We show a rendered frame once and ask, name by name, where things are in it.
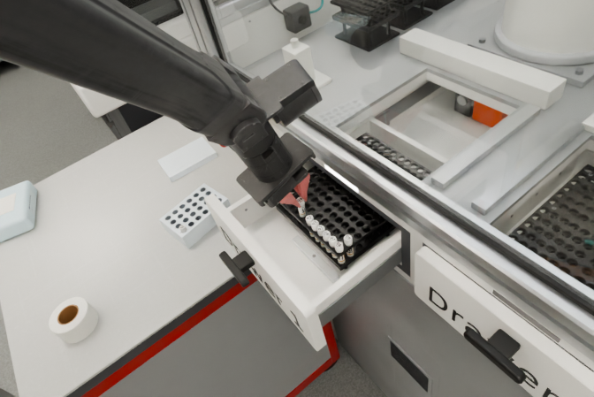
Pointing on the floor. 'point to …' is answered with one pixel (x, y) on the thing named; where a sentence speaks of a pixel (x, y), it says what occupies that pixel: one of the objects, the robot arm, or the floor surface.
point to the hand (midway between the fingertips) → (299, 199)
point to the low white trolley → (145, 286)
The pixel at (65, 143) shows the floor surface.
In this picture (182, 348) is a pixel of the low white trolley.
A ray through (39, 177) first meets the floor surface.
